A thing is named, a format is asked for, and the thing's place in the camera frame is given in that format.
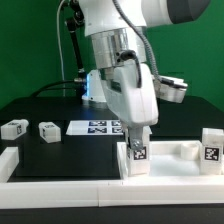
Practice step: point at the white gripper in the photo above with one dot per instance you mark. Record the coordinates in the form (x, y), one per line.
(136, 107)

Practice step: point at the white square table top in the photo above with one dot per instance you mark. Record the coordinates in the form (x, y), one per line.
(168, 159)

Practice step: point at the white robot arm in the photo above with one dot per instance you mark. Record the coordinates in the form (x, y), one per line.
(116, 28)

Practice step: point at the white sheet with tags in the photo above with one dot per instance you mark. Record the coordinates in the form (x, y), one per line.
(94, 127)

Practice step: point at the white U-shaped fence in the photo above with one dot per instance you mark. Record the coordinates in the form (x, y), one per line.
(149, 191)

